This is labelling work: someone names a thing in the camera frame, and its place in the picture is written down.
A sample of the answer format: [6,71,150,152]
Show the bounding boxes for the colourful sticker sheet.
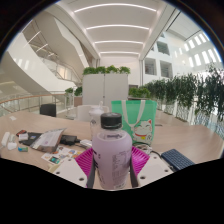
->
[40,146,83,167]

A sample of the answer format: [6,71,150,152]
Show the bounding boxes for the ceiling light strips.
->
[73,2,158,56]

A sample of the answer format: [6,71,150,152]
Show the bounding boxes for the white cabinet topped with plants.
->
[81,65,132,108]

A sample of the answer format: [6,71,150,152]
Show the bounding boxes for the wooden shelf with plants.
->
[128,85,152,101]

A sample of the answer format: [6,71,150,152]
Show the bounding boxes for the black notebook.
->
[19,132,43,147]

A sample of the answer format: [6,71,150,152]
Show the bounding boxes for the dark blue keyboard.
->
[160,148,196,172]

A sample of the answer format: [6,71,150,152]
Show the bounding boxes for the purple drink bottle black cap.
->
[91,112,133,191]

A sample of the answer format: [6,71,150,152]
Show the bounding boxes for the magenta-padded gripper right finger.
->
[129,145,174,188]

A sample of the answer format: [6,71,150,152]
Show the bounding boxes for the row of tall green plants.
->
[146,64,224,131]

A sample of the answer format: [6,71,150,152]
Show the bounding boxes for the brown planter with plants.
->
[64,85,83,108]

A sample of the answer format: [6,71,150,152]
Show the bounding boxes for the white power adapter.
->
[79,139,93,148]

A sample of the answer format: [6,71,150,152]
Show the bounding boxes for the white charger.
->
[6,141,18,151]

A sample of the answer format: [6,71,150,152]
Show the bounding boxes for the clear plastic tumbler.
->
[88,100,106,141]

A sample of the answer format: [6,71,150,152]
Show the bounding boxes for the white power strip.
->
[0,131,12,148]

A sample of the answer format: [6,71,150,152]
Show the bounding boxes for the black office chair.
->
[39,103,58,118]

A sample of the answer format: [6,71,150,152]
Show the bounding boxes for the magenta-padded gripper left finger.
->
[53,147,97,188]

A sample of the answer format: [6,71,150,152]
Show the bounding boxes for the green cat print tote bag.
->
[110,99,158,147]

